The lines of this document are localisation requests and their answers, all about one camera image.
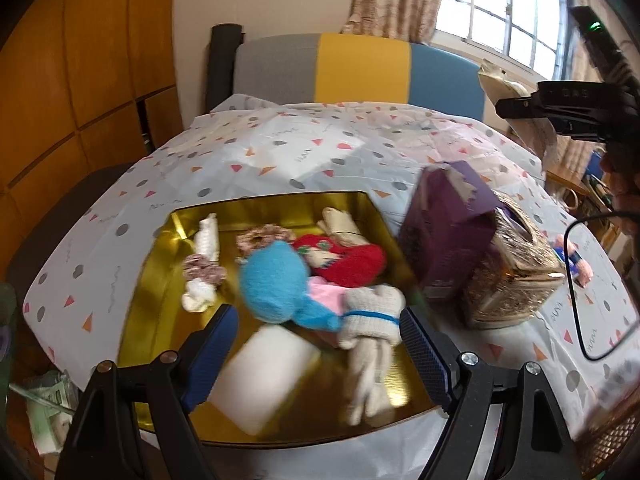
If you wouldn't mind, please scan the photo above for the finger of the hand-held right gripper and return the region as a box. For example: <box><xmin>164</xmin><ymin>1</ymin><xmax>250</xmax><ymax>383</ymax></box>
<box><xmin>495</xmin><ymin>82</ymin><xmax>608</xmax><ymax>139</ymax></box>

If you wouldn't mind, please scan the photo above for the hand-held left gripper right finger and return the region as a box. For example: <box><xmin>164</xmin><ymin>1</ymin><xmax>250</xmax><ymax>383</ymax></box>
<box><xmin>399</xmin><ymin>306</ymin><xmax>583</xmax><ymax>480</ymax></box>

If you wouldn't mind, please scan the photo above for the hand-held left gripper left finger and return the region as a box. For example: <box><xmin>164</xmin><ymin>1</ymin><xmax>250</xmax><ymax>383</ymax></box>
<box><xmin>55</xmin><ymin>304</ymin><xmax>240</xmax><ymax>480</ymax></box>

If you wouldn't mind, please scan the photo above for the white sponge block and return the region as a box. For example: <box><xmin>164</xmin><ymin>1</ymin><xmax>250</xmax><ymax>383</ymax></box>
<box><xmin>207</xmin><ymin>325</ymin><xmax>321</xmax><ymax>436</ymax></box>

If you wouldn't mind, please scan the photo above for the beige sock with blue stripe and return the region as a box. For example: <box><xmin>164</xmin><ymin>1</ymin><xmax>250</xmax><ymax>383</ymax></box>
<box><xmin>337</xmin><ymin>285</ymin><xmax>407</xmax><ymax>427</ymax></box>

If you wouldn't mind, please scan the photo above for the pink scrunchie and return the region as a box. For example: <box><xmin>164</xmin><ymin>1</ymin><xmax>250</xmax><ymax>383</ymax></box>
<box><xmin>182</xmin><ymin>254</ymin><xmax>227</xmax><ymax>284</ymax></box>

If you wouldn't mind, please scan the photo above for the blue fuzzy sock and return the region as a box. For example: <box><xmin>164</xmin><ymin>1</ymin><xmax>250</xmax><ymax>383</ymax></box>
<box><xmin>239</xmin><ymin>241</ymin><xmax>347</xmax><ymax>331</ymax></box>

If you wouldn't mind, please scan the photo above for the gold tray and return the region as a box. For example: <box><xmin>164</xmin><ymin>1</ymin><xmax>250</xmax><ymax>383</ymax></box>
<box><xmin>117</xmin><ymin>191</ymin><xmax>437</xmax><ymax>445</ymax></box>

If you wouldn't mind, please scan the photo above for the red knit sock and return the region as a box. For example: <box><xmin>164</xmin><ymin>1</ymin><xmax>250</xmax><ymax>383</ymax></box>
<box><xmin>292</xmin><ymin>234</ymin><xmax>387</xmax><ymax>289</ymax></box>

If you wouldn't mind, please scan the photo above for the white sock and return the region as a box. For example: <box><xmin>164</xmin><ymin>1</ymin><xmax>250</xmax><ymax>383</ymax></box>
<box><xmin>181</xmin><ymin>213</ymin><xmax>221</xmax><ymax>314</ymax></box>

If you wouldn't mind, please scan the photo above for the brown scrunchie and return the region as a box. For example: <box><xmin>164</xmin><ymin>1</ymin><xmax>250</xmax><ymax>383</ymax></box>
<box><xmin>236</xmin><ymin>224</ymin><xmax>297</xmax><ymax>262</ymax></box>

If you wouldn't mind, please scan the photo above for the person's right hand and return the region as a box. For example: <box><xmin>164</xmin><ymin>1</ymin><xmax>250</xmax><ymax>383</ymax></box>
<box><xmin>600</xmin><ymin>150</ymin><xmax>640</xmax><ymax>211</ymax></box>

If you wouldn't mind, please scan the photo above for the window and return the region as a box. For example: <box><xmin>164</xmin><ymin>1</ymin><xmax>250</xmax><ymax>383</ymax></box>
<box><xmin>434</xmin><ymin>0</ymin><xmax>574</xmax><ymax>70</ymax></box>

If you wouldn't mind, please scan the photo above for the pink knit cloth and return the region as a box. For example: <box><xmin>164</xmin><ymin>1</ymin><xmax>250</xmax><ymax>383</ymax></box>
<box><xmin>307</xmin><ymin>280</ymin><xmax>352</xmax><ymax>317</ymax></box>

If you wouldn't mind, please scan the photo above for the gold patterned tissue box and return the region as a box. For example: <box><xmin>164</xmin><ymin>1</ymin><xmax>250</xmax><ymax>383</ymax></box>
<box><xmin>462</xmin><ymin>192</ymin><xmax>567</xmax><ymax>329</ymax></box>

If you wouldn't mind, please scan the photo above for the purple box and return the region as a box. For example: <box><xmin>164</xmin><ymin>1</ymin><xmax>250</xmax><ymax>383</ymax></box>
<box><xmin>398</xmin><ymin>161</ymin><xmax>501</xmax><ymax>302</ymax></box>

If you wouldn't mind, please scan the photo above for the pink sock with blue band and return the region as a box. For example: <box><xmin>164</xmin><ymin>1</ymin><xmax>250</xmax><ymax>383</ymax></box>
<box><xmin>552</xmin><ymin>232</ymin><xmax>595</xmax><ymax>284</ymax></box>

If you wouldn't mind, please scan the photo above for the plain beige sock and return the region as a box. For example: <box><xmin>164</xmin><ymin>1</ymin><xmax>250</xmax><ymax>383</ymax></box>
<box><xmin>317</xmin><ymin>207</ymin><xmax>372</xmax><ymax>252</ymax></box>

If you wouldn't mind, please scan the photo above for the green white plastic bag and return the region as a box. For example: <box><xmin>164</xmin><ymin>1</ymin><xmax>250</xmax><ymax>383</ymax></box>
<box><xmin>10</xmin><ymin>369</ymin><xmax>81</xmax><ymax>457</ymax></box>

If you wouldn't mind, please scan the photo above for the multicolour padded headboard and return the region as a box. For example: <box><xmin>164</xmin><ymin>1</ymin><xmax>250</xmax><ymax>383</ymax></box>
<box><xmin>234</xmin><ymin>32</ymin><xmax>487</xmax><ymax>123</ymax></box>

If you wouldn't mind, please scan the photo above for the woven wicker basket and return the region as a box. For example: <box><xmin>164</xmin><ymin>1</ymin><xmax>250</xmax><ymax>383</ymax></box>
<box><xmin>580</xmin><ymin>400</ymin><xmax>640</xmax><ymax>480</ymax></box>

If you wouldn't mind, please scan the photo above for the wooden wardrobe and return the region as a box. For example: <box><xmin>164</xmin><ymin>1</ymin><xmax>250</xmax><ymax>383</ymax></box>
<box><xmin>0</xmin><ymin>0</ymin><xmax>179</xmax><ymax>203</ymax></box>

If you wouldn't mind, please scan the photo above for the black wire loop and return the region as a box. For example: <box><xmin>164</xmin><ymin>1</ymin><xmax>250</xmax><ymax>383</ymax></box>
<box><xmin>562</xmin><ymin>210</ymin><xmax>640</xmax><ymax>361</ymax></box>

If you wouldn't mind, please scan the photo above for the black cylindrical post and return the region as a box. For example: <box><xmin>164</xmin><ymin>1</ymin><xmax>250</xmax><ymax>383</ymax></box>
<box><xmin>206</xmin><ymin>23</ymin><xmax>246</xmax><ymax>114</ymax></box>

